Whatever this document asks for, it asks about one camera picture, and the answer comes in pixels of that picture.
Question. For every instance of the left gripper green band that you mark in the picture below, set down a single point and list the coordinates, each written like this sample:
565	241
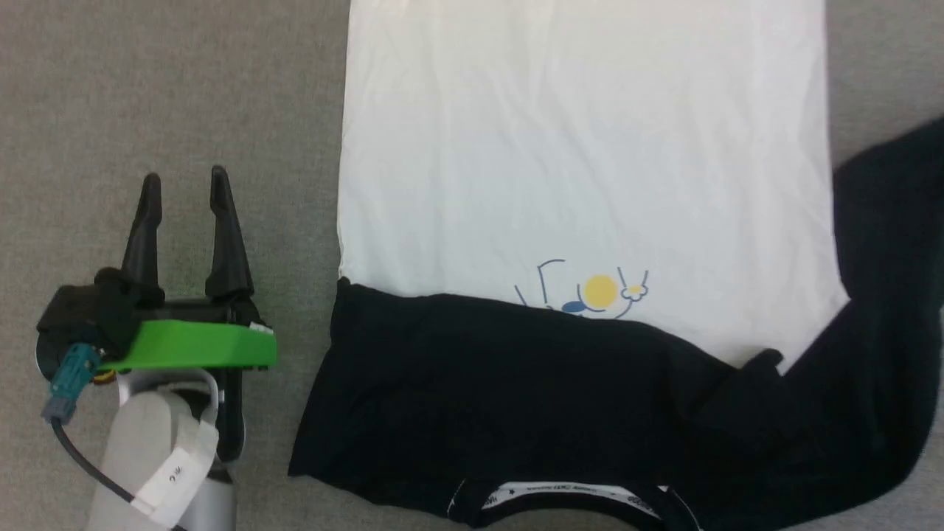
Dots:
192	343

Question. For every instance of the white T-shirt with black sleeves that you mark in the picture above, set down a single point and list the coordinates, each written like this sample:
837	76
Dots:
575	147

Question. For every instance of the grey fabric upholstered surface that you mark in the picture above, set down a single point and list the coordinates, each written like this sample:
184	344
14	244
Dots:
147	81

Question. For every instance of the white paper label tag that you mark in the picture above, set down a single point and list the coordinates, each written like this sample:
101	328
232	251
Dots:
177	468

